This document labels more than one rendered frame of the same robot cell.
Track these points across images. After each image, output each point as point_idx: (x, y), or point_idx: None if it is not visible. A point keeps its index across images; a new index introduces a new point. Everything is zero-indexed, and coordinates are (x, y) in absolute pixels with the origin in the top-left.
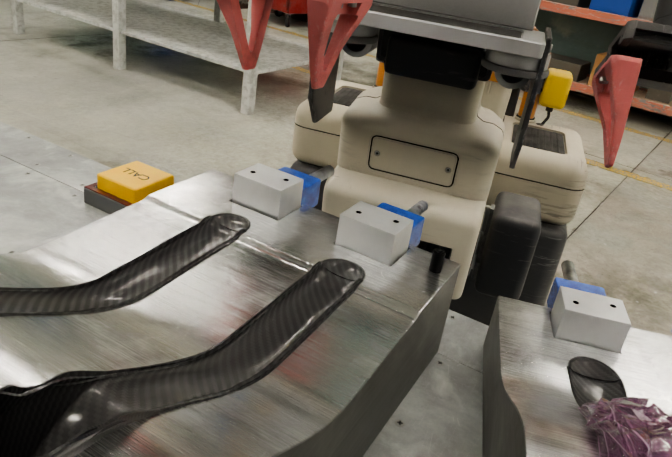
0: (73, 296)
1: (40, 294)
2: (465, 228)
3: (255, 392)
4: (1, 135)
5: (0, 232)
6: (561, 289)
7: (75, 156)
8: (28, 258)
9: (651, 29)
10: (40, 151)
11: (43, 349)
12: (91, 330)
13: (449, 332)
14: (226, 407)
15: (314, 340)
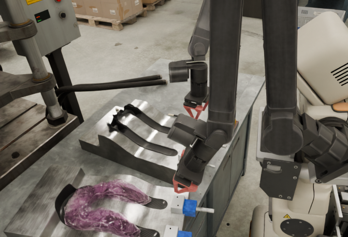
0: (157, 124)
1: (153, 121)
2: (272, 208)
3: (137, 146)
4: (248, 97)
5: (202, 114)
6: (182, 195)
7: (246, 111)
8: (165, 117)
9: (185, 149)
10: (244, 105)
11: (132, 123)
12: (143, 127)
13: (193, 192)
14: (130, 142)
15: (151, 152)
